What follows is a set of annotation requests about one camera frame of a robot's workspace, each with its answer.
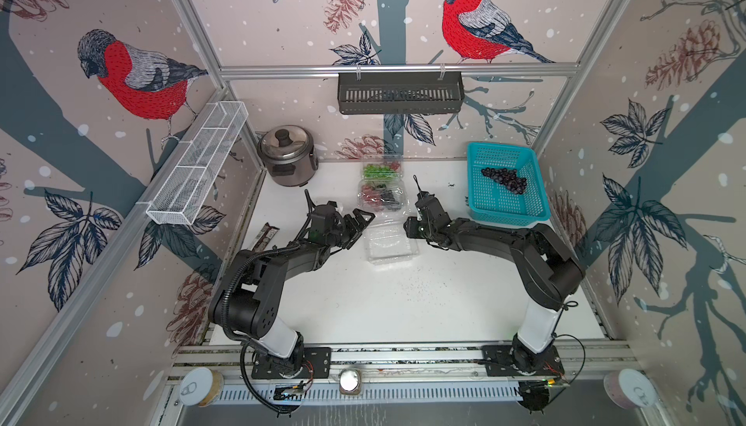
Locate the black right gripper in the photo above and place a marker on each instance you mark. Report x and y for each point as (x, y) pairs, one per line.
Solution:
(410, 228)

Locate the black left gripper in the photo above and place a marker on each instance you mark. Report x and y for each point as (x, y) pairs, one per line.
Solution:
(360, 225)

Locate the pink red grape bunch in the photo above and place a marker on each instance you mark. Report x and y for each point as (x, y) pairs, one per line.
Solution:
(370, 195)

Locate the clear clamshell container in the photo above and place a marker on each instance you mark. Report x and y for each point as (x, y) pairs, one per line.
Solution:
(387, 243)
(394, 163)
(398, 191)

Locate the green grape bunch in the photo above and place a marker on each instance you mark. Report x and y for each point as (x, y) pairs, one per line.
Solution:
(380, 171)

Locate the teal plastic basket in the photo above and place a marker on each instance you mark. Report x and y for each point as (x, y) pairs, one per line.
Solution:
(491, 202)

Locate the dark purple grape bunch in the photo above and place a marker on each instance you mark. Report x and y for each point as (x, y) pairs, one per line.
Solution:
(508, 178)

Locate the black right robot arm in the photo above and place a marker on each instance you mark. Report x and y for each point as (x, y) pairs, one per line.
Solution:
(548, 270)

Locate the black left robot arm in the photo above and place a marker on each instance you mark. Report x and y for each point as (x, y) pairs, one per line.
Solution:
(247, 301)

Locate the silver rice cooker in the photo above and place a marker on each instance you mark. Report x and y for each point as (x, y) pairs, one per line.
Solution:
(288, 153)

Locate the brown snack packet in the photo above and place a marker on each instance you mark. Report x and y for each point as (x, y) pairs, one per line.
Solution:
(265, 237)

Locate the small round silver light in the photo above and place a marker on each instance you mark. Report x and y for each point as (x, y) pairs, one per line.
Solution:
(350, 382)

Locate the white tape roll right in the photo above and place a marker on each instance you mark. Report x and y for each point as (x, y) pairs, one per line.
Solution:
(630, 389)

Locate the black hanging wire basket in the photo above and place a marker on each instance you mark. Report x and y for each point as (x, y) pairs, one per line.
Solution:
(426, 93)

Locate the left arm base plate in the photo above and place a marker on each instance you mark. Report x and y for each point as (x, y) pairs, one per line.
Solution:
(310, 362)

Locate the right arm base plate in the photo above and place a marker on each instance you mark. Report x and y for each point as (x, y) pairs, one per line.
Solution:
(502, 360)

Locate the white wire mesh shelf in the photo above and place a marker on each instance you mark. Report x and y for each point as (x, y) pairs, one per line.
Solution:
(186, 189)

